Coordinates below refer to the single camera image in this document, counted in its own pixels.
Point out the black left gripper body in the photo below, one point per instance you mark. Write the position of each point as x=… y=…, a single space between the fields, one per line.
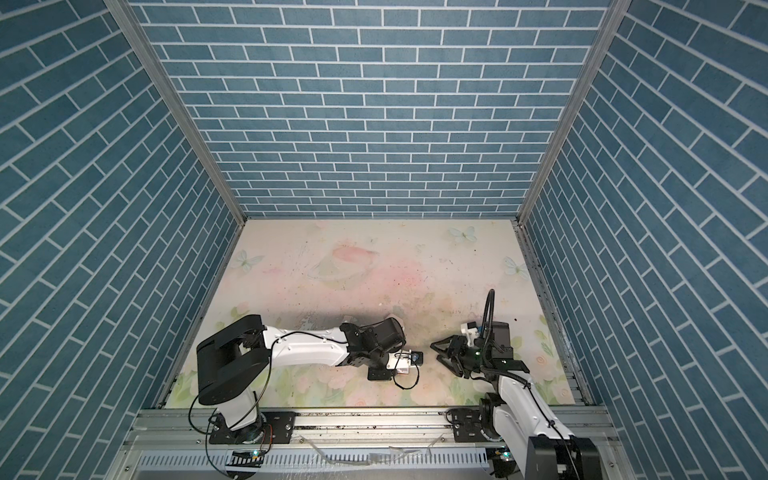
x=378 y=362

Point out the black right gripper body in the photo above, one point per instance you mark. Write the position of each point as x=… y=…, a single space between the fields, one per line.
x=475 y=359

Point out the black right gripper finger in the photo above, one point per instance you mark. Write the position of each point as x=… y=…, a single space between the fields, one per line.
x=454 y=344
x=454 y=364

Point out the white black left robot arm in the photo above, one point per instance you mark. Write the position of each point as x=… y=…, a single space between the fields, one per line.
x=230 y=360

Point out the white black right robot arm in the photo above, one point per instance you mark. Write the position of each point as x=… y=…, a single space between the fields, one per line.
x=513 y=413

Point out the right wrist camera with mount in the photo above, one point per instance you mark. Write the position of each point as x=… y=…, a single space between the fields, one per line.
x=472 y=332

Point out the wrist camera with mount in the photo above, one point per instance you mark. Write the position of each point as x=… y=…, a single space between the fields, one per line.
x=472 y=332
x=395 y=363

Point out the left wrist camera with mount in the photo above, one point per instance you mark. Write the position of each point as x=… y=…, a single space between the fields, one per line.
x=395 y=363

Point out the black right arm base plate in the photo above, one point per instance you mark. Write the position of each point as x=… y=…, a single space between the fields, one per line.
x=469 y=426

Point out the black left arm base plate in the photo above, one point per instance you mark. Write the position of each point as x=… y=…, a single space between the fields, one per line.
x=273 y=427

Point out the aluminium front rail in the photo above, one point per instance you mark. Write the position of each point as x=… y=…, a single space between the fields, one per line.
x=327 y=443

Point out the aluminium corner post left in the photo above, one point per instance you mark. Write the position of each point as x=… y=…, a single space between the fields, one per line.
x=128 y=23

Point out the aluminium corner post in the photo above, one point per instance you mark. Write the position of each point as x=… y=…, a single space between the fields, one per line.
x=128 y=23
x=605 y=35

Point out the aluminium corner post right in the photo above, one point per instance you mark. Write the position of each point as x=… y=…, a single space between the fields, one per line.
x=605 y=35

